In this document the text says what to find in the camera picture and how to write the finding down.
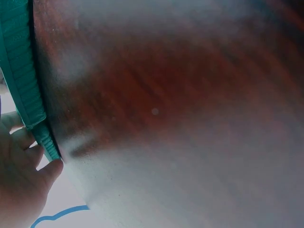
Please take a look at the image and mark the person's left hand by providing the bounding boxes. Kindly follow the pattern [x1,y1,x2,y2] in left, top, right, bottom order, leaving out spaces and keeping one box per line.
[0,111,65,228]

